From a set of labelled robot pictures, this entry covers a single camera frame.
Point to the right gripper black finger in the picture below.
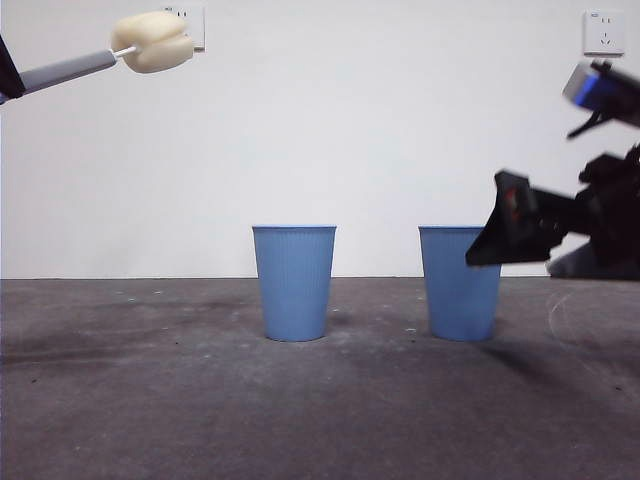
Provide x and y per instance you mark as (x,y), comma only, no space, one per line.
(505,240)

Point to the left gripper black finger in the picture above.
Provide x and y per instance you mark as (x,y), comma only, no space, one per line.
(7,70)

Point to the blue ribbed plastic cup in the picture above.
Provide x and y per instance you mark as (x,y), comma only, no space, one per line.
(455,305)
(294,290)

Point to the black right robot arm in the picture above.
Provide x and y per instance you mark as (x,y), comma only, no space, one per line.
(615,225)

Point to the right wrist grey camera box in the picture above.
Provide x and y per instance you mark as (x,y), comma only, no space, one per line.
(580,85)

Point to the white wall socket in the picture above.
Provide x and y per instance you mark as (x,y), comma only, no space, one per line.
(603,32)
(199,27)

